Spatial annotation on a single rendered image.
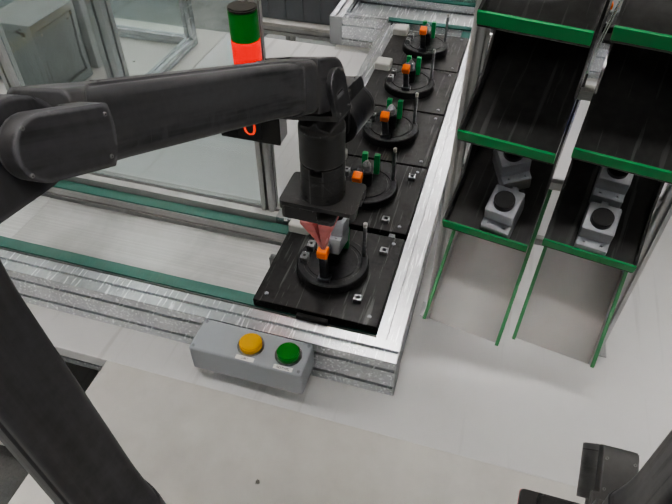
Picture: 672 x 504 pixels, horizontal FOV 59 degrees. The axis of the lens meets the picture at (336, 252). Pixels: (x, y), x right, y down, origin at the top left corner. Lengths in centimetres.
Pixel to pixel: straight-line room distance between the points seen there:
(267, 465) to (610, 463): 57
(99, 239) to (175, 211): 17
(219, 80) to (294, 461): 70
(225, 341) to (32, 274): 43
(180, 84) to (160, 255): 86
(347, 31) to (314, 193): 150
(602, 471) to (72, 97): 60
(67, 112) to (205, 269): 91
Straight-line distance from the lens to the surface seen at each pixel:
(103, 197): 147
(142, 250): 135
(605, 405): 121
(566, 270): 107
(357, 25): 220
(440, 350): 119
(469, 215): 95
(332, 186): 74
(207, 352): 108
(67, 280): 127
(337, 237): 109
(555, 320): 107
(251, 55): 108
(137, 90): 46
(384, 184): 134
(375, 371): 107
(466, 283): 106
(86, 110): 39
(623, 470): 71
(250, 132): 115
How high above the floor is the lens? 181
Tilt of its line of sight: 44 degrees down
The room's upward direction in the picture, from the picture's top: straight up
